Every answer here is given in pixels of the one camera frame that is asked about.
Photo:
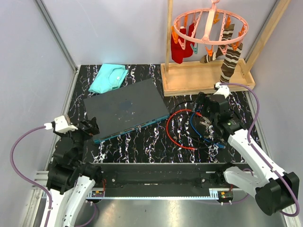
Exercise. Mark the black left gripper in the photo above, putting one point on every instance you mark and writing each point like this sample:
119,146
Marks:
93,128

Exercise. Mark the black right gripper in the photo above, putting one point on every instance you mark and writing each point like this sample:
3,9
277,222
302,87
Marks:
202,99

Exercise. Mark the dark grey network switch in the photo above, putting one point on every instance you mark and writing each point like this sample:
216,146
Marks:
126,109

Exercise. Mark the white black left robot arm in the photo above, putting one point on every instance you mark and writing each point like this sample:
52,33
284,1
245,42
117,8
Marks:
69,180

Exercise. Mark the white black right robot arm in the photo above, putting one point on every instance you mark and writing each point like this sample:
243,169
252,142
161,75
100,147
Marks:
274,189

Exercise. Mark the wooden rack with tray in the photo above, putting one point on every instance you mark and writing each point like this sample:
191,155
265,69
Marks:
192,77

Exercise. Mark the brown striped sock long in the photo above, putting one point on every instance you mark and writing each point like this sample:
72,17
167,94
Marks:
230,62

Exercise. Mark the folded teal cloth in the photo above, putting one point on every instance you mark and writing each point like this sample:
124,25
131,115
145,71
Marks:
108,78

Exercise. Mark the red sock right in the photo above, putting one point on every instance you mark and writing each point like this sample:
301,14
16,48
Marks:
188,52

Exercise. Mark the red sock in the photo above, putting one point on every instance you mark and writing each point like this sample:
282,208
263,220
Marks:
177,53
188,52

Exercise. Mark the red sock left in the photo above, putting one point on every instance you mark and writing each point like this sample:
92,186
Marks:
177,53

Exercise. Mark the brown striped sock rear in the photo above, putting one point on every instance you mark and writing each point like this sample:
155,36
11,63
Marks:
227,35

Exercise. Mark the pink round clip hanger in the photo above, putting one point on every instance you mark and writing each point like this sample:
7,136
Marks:
214,16

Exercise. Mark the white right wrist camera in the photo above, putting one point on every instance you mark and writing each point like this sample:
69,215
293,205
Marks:
221,89

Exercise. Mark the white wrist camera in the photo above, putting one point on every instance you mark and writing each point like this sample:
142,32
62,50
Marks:
221,89
61,124

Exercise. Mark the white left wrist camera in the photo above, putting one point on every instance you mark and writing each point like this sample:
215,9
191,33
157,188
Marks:
61,124

